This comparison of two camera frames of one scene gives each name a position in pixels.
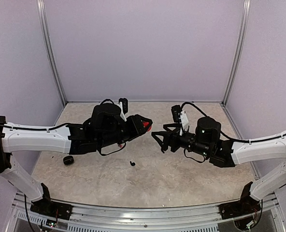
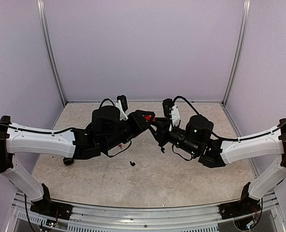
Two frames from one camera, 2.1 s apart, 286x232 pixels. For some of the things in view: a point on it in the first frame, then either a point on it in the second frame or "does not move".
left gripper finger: x=145 y=119 → x=142 y=112
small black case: x=68 y=160 does not move
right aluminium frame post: x=246 y=13 does not move
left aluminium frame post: x=49 y=48 does not move
